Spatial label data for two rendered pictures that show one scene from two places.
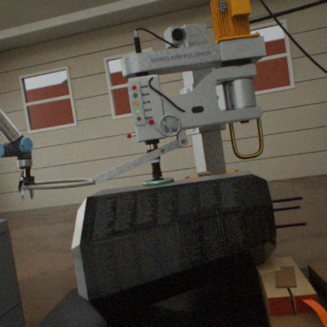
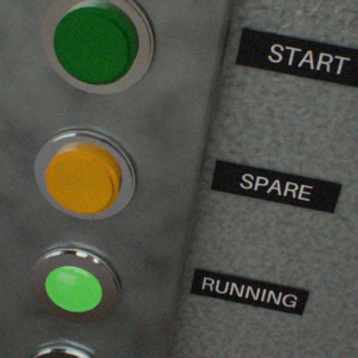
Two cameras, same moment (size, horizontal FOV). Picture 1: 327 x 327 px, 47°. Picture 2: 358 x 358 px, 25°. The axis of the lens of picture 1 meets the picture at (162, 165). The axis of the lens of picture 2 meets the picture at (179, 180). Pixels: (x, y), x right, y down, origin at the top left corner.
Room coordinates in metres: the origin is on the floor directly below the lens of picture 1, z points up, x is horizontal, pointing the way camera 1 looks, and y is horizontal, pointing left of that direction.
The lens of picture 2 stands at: (2.22, 0.04, 1.54)
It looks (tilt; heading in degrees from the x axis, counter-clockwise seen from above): 33 degrees down; 7
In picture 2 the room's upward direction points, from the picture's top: 10 degrees clockwise
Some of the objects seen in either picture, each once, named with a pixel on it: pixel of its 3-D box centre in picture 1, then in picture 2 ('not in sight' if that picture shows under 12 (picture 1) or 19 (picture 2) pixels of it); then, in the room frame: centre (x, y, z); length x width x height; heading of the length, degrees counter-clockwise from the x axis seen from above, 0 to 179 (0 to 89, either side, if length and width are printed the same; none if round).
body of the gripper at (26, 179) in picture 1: (26, 176); not in sight; (2.38, 0.86, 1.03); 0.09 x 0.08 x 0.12; 35
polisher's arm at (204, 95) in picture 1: (204, 105); not in sight; (2.60, -0.35, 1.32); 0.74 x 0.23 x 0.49; 94
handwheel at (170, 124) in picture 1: (169, 126); not in sight; (2.47, -0.08, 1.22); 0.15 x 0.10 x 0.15; 94
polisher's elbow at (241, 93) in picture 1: (241, 95); not in sight; (2.63, -0.61, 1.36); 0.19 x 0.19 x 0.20
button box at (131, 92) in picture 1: (136, 103); (94, 155); (2.46, 0.11, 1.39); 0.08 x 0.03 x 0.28; 94
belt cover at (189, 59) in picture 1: (191, 61); not in sight; (2.61, -0.31, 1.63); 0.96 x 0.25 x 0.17; 94
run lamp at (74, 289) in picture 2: not in sight; (75, 285); (2.45, 0.10, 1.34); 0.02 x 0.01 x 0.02; 94
